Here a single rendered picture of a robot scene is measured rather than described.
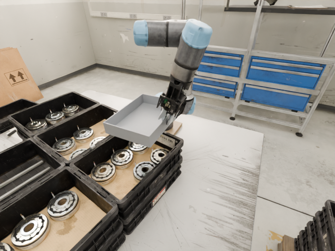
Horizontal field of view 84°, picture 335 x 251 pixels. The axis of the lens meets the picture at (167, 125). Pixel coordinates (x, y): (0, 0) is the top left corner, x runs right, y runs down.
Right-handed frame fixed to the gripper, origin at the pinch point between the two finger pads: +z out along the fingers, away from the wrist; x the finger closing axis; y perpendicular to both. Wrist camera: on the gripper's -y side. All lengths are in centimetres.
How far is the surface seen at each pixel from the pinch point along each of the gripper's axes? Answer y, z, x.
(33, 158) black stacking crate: 21, 42, -51
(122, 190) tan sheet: 20.0, 26.8, -3.3
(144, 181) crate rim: 19.1, 14.3, 3.4
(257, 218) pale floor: -44, 86, 89
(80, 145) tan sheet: 6, 37, -38
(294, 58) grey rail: -181, -4, 71
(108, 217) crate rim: 35.1, 15.3, 0.0
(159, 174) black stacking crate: 9.9, 19.5, 6.8
